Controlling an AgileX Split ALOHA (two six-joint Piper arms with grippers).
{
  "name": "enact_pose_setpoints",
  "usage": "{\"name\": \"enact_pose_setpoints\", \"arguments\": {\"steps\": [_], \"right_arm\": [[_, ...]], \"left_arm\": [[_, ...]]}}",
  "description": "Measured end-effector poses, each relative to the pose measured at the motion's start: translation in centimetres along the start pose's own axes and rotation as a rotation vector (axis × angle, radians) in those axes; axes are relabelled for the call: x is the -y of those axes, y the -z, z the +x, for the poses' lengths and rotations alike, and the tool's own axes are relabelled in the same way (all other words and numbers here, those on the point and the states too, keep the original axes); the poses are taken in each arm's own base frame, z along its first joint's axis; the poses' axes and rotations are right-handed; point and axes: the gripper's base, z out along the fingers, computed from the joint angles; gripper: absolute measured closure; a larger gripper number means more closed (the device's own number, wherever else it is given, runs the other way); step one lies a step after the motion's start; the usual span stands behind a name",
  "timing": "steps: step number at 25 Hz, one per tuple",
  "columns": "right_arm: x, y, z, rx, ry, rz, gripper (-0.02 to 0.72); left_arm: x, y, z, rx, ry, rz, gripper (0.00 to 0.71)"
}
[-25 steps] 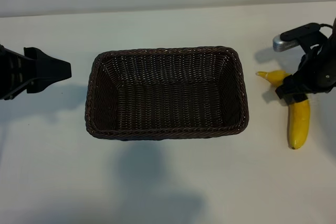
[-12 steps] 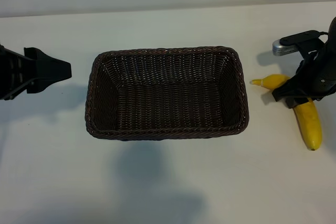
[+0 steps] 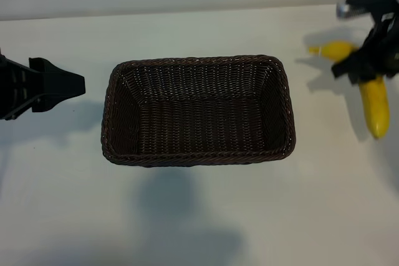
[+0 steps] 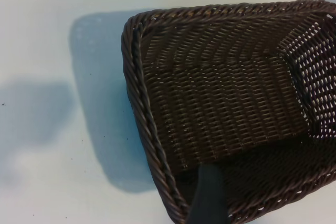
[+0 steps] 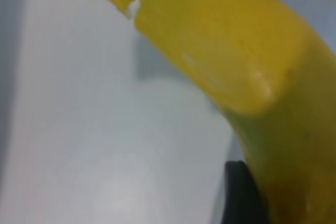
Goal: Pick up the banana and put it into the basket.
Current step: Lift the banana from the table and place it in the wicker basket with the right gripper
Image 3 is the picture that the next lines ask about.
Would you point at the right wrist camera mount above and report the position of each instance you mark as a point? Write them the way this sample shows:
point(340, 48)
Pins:
point(368, 1)

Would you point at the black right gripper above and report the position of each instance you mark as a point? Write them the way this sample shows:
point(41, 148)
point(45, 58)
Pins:
point(385, 45)

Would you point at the dark brown wicker basket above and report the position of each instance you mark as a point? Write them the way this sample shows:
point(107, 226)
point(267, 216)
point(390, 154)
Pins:
point(199, 110)

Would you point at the yellow banana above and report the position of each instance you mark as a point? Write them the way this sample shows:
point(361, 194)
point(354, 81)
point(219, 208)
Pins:
point(375, 107)

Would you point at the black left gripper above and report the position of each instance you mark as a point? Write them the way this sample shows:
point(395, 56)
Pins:
point(15, 88)

